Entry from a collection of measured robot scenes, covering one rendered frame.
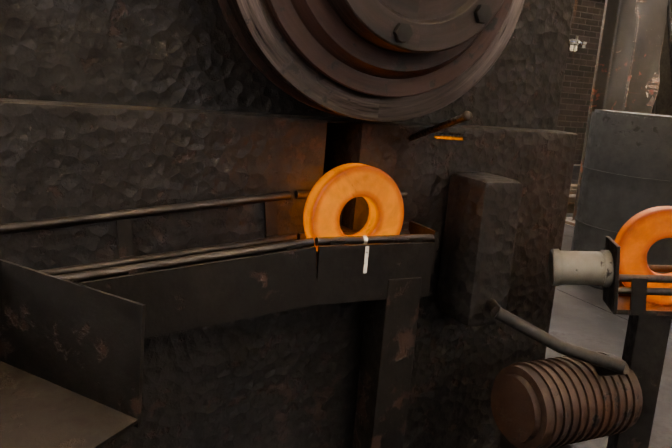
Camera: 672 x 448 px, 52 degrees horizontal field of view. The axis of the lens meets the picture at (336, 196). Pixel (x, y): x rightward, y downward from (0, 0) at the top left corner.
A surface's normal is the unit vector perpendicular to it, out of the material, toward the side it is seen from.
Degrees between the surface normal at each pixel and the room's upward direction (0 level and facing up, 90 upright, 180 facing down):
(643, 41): 90
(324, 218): 90
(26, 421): 5
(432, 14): 90
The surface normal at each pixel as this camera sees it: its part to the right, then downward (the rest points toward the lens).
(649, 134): -0.40, 0.13
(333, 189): 0.46, 0.19
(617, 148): -0.77, 0.04
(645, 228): -0.16, 0.16
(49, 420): 0.04, -0.97
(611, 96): -0.90, 0.00
